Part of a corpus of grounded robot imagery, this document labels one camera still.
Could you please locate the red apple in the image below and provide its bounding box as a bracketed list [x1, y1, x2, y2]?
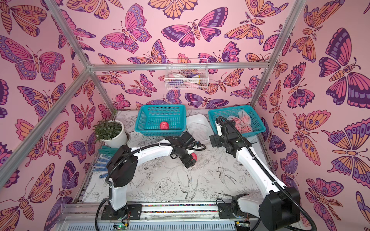
[191, 153, 198, 163]
[160, 121, 170, 130]

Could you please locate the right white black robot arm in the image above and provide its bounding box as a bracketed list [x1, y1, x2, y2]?
[210, 116, 317, 231]

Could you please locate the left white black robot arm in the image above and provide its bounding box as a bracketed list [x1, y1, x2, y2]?
[95, 131, 206, 220]

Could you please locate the netted apple in basket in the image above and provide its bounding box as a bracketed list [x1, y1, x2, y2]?
[227, 116, 243, 132]
[238, 110, 251, 125]
[240, 123, 253, 134]

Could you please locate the right teal plastic basket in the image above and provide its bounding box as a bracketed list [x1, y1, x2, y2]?
[208, 105, 267, 137]

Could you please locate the teal plastic basket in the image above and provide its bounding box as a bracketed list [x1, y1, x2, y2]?
[208, 105, 267, 137]
[135, 105, 187, 136]

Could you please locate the white plastic tray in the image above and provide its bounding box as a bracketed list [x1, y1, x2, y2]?
[186, 114, 214, 144]

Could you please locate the left teal plastic basket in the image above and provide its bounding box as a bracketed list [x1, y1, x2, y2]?
[135, 105, 187, 136]

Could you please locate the potted green plant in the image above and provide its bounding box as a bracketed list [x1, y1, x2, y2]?
[93, 110, 129, 148]

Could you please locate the blue dotted work glove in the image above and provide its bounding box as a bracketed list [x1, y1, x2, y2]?
[92, 155, 111, 179]

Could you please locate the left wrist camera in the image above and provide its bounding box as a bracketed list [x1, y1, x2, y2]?
[192, 141, 206, 151]

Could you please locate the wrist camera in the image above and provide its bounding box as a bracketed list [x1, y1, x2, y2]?
[216, 122, 223, 137]
[192, 141, 206, 151]

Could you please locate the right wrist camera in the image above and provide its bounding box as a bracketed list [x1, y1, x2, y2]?
[216, 122, 223, 137]

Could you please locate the white wire wall basket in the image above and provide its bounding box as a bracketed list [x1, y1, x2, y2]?
[163, 58, 209, 90]

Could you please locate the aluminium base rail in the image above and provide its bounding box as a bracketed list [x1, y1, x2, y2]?
[54, 200, 266, 231]

